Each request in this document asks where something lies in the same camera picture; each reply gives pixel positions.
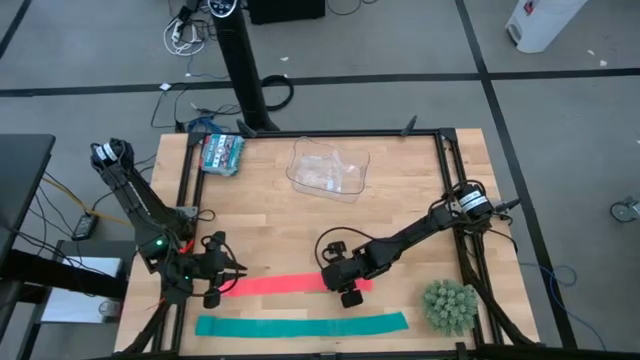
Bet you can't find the round clear cup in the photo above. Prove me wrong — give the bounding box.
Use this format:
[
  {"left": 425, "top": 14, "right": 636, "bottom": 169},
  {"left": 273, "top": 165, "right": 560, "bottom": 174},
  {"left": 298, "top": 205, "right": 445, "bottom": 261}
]
[{"left": 97, "top": 298, "right": 122, "bottom": 319}]

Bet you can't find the pink elastic bandage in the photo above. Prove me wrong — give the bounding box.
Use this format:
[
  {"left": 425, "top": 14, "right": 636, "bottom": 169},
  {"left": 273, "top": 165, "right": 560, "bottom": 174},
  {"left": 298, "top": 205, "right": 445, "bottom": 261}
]
[{"left": 219, "top": 272, "right": 375, "bottom": 298}]

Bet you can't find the blue cable bundle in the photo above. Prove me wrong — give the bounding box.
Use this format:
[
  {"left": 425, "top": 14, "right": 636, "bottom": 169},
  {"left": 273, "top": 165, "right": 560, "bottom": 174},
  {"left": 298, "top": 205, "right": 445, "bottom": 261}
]
[{"left": 185, "top": 115, "right": 232, "bottom": 135}]

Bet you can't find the black side table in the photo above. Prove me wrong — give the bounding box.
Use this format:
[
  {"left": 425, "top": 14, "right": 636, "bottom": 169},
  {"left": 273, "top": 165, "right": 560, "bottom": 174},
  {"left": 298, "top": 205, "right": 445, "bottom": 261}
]
[{"left": 0, "top": 238, "right": 137, "bottom": 360}]

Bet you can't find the black box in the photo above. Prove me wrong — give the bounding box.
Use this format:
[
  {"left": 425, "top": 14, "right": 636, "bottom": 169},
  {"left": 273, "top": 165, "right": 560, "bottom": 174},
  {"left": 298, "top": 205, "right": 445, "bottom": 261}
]
[{"left": 247, "top": 0, "right": 327, "bottom": 26}]

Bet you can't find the right camera black cable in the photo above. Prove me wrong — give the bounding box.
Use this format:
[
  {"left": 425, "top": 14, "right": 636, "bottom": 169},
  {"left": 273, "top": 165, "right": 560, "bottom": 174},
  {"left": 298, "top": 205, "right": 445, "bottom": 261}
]
[{"left": 313, "top": 226, "right": 401, "bottom": 271}]

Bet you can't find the clear plastic wrapper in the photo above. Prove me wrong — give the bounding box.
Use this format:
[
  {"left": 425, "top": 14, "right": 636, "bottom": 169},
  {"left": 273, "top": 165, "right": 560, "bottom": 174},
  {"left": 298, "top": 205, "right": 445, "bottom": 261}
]
[{"left": 299, "top": 154, "right": 361, "bottom": 194}]

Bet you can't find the black clamp handle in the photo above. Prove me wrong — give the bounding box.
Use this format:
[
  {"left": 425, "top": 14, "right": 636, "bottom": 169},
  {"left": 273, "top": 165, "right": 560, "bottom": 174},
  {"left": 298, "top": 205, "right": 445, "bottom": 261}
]
[
  {"left": 235, "top": 118, "right": 259, "bottom": 139},
  {"left": 399, "top": 114, "right": 419, "bottom": 138}
]

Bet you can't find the black desk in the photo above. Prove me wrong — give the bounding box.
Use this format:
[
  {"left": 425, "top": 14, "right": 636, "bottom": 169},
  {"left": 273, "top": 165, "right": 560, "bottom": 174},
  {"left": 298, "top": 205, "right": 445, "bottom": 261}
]
[{"left": 0, "top": 133, "right": 57, "bottom": 266}]

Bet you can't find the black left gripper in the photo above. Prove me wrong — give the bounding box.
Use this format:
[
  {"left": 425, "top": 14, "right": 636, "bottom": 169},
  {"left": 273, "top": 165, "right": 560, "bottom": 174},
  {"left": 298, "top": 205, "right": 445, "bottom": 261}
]
[{"left": 193, "top": 249, "right": 249, "bottom": 309}]

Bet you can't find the black tower fan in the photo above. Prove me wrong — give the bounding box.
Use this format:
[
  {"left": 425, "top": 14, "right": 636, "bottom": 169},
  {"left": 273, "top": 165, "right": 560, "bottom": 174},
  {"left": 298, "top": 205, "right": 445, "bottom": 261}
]
[{"left": 207, "top": 0, "right": 281, "bottom": 134}]

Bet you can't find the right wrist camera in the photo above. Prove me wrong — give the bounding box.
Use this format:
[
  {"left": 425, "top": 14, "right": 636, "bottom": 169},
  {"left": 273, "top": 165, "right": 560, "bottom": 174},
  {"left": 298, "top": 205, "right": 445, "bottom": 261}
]
[{"left": 323, "top": 241, "right": 348, "bottom": 262}]

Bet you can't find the clear plastic tray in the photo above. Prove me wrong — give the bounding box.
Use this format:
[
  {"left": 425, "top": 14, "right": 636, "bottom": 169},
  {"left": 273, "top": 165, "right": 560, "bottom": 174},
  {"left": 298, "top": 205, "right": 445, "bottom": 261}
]
[{"left": 285, "top": 135, "right": 372, "bottom": 204}]

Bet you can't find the white power strip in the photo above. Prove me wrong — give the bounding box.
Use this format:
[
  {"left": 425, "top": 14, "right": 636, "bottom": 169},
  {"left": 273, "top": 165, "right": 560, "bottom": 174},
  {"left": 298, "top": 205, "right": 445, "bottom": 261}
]
[{"left": 162, "top": 17, "right": 207, "bottom": 57}]

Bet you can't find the green elastic bandage strip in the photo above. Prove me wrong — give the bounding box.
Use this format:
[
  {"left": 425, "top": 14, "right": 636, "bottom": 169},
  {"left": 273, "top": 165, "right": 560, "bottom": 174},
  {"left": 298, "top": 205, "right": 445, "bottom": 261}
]
[{"left": 194, "top": 311, "right": 410, "bottom": 339}]

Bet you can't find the teal first aid pack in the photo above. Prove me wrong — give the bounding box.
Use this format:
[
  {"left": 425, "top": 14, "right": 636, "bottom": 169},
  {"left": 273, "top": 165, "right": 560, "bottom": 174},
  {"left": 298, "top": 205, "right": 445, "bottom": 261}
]
[{"left": 198, "top": 133, "right": 246, "bottom": 177}]

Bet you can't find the white box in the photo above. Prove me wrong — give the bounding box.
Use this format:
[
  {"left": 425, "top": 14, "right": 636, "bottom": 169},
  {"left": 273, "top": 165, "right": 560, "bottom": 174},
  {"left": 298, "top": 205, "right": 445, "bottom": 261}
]
[{"left": 39, "top": 255, "right": 124, "bottom": 325}]

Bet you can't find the artificial green potted plant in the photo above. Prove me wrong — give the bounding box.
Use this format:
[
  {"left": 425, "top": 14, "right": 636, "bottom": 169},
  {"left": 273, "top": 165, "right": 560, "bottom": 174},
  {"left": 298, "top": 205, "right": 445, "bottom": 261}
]
[{"left": 421, "top": 278, "right": 480, "bottom": 337}]

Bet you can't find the coiled black cable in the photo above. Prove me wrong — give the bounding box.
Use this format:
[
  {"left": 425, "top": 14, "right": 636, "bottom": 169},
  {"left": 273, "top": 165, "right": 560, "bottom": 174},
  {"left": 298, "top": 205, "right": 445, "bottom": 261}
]
[{"left": 259, "top": 73, "right": 296, "bottom": 112}]

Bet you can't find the black aluminium table frame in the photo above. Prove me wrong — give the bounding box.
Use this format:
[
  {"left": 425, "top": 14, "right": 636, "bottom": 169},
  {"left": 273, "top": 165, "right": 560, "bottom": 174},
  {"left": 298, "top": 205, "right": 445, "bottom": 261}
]
[{"left": 117, "top": 127, "right": 544, "bottom": 360}]

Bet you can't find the white pedal bin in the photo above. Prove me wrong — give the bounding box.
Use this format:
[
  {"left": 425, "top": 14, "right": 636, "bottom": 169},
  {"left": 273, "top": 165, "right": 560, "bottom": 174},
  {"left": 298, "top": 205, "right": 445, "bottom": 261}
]
[{"left": 504, "top": 0, "right": 591, "bottom": 55}]

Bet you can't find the blue floor cable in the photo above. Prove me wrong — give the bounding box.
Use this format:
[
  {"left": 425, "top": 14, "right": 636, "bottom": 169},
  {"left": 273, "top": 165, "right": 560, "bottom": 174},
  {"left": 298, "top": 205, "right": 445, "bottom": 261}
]
[{"left": 519, "top": 262, "right": 609, "bottom": 351}]

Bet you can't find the grey caster wheel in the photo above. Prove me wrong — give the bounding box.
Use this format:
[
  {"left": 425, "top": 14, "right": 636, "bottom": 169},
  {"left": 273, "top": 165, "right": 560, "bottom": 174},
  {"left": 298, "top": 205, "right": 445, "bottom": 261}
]
[{"left": 608, "top": 195, "right": 640, "bottom": 224}]

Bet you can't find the yellow cable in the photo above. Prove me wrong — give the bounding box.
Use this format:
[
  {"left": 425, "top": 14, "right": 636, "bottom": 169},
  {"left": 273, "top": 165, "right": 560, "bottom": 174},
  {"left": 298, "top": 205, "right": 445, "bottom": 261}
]
[{"left": 42, "top": 174, "right": 135, "bottom": 229}]

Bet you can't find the black power adapter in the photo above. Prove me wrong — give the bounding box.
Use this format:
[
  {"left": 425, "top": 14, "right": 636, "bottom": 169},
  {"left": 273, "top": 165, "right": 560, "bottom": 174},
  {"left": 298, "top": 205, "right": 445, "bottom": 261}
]
[{"left": 71, "top": 212, "right": 100, "bottom": 242}]

